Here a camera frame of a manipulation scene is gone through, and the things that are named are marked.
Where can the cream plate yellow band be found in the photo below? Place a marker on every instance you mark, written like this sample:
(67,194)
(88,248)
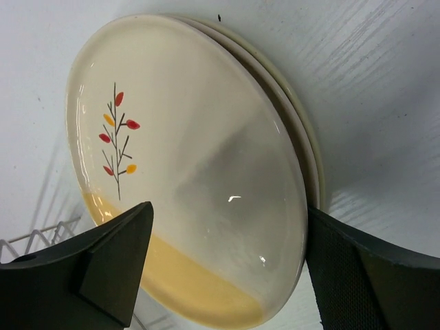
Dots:
(157,111)

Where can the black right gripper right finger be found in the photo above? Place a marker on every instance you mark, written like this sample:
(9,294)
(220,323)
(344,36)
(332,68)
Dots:
(363,282)

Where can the cream plate green band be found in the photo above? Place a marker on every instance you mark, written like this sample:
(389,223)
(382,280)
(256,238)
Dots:
(281,102)

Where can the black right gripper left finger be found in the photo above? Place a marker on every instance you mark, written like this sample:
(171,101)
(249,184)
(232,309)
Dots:
(86,264)

